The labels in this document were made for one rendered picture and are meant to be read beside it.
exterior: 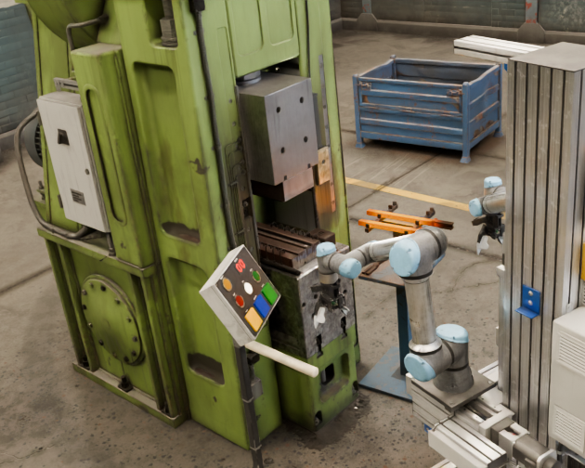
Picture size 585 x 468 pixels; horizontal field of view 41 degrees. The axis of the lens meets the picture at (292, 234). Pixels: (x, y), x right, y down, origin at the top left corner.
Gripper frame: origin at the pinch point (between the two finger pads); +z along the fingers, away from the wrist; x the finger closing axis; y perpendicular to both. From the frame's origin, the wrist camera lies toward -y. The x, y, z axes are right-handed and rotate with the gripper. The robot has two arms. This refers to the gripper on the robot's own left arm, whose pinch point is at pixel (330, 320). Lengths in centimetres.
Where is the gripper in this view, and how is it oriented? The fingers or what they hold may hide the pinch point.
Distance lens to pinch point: 323.6
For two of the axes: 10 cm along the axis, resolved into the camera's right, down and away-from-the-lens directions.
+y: 5.4, 3.1, -7.8
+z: 1.0, 8.9, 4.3
